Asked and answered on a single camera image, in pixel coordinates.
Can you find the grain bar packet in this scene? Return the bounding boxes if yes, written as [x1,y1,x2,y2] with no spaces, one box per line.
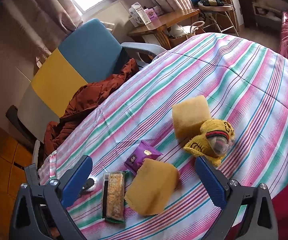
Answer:
[102,171,126,223]

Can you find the yellow sponge block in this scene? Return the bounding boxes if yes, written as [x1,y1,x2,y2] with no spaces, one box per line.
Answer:
[124,159,180,216]
[172,95,211,140]

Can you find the purple candy packet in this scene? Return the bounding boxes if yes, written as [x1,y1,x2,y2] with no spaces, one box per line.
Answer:
[124,140,162,176]

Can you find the white plastic bag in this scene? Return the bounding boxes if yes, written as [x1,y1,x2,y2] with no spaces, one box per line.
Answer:
[81,176,97,194]

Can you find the wooden wardrobe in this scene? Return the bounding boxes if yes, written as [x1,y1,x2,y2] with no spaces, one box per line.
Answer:
[0,128,32,238]

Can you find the yellow knit sock toy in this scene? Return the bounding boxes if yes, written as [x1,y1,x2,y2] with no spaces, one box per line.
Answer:
[184,119,235,167]

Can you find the black rolled mat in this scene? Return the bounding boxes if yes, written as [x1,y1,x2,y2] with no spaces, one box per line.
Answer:
[5,105,36,145]

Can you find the striped bed sheet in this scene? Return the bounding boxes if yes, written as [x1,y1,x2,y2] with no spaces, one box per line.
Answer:
[39,33,288,239]

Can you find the rust red jacket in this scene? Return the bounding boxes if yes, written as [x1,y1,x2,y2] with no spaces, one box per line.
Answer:
[43,59,139,159]

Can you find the grey yellow blue armchair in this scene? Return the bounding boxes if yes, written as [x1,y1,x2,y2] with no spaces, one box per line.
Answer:
[17,18,165,141]

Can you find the wicker basket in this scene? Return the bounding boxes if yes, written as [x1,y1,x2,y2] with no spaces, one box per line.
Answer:
[168,21,205,48]

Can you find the blue folding chair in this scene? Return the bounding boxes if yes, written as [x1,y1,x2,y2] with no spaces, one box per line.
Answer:
[190,0,239,36]

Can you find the patterned curtain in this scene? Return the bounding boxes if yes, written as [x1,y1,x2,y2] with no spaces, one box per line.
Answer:
[2,0,83,41]

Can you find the wooden side table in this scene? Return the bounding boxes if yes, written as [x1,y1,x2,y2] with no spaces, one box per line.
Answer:
[128,9,200,50]

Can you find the black bag on chair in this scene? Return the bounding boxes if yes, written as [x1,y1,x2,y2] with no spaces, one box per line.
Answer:
[200,0,224,7]

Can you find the pink small box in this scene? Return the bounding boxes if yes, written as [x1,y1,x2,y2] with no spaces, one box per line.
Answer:
[145,8,158,22]

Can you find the white product box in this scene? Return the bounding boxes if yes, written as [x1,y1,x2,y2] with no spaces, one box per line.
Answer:
[129,2,151,26]

